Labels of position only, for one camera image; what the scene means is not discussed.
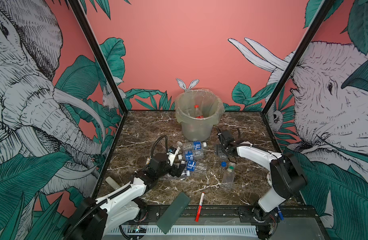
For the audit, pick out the clear bottle green cap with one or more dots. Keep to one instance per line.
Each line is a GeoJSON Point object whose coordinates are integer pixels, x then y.
{"type": "Point", "coordinates": [229, 177]}

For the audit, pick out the translucent green waste bin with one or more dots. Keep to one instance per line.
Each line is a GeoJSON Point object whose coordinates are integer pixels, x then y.
{"type": "Point", "coordinates": [211, 106]}

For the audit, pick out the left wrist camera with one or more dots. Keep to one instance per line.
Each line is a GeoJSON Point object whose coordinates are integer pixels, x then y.
{"type": "Point", "coordinates": [171, 157]}

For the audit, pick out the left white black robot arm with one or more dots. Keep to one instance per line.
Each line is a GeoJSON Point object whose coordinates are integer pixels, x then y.
{"type": "Point", "coordinates": [95, 218]}

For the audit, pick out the dark green flat board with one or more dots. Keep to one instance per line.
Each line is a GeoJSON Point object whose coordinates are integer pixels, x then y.
{"type": "Point", "coordinates": [173, 212]}

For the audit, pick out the blue label bottle near bin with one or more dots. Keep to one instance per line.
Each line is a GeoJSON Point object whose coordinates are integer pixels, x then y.
{"type": "Point", "coordinates": [197, 145]}

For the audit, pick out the beige plastic block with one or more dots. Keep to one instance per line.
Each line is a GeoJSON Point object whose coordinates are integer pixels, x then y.
{"type": "Point", "coordinates": [111, 182]}

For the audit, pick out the clear bottle red label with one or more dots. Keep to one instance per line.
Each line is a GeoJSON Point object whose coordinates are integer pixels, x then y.
{"type": "Point", "coordinates": [198, 113]}

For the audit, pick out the red marker pen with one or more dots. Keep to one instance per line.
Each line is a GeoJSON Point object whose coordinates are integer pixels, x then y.
{"type": "Point", "coordinates": [200, 207]}

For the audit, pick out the clear bottle yellow white label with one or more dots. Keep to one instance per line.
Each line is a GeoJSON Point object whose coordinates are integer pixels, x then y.
{"type": "Point", "coordinates": [176, 148]}

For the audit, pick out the Pocari Sweat blue label bottle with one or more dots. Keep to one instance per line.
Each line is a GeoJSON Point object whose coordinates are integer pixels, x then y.
{"type": "Point", "coordinates": [194, 155]}

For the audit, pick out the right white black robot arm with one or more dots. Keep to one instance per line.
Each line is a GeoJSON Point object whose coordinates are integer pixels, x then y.
{"type": "Point", "coordinates": [286, 174]}

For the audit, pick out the blue label bottle white cap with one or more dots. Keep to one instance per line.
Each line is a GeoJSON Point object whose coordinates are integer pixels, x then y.
{"type": "Point", "coordinates": [196, 167]}

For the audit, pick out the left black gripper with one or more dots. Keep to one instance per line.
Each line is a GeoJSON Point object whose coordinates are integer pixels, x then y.
{"type": "Point", "coordinates": [179, 170]}

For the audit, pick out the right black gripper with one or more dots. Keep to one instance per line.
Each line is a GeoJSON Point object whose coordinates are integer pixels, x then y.
{"type": "Point", "coordinates": [221, 145]}

